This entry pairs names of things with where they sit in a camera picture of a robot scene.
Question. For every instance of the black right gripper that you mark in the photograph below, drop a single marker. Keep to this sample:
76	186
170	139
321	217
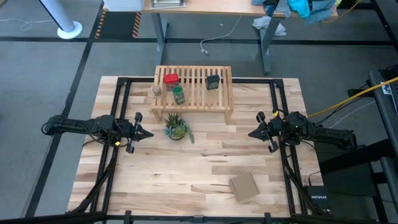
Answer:
286	127

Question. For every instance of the cork-top saffron glass jar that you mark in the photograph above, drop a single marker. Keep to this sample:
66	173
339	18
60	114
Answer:
156	91

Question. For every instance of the black mat with hazard stripes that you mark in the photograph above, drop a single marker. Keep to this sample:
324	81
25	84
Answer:
118	25

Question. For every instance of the black Netgear router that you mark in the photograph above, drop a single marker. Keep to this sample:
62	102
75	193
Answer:
318	199

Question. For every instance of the white storage box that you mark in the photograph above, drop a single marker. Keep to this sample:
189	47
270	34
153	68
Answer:
124	4

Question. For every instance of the wooden desk with grey legs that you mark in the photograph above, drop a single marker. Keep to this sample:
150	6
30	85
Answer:
217	7

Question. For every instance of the green-lid oregano jar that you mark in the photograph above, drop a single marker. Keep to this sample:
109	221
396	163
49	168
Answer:
178	93

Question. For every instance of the white cloth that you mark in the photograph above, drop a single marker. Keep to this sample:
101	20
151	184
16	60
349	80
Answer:
264	23

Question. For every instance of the wooden slatted shelf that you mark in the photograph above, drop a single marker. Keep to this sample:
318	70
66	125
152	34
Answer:
192	107

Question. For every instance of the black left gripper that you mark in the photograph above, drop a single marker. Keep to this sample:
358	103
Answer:
126	130

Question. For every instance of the stack of books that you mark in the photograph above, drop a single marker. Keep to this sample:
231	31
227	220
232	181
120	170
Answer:
168	3

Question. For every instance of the potted succulent plant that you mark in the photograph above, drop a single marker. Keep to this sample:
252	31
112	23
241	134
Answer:
175	130

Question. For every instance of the red-lid smoked paprika tin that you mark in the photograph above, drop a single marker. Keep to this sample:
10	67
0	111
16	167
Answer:
171	79

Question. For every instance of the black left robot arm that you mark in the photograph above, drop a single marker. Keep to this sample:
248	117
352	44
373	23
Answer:
74	126

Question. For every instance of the small cardboard box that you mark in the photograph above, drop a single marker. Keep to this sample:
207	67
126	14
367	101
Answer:
244	186

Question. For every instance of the white pillar with round base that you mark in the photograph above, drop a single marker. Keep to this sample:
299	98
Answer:
66	29

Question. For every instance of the dark green black pepper tin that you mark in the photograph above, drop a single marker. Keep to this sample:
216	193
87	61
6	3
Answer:
213	82

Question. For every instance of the black aluminium table frame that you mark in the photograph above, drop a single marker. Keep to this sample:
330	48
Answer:
140	80

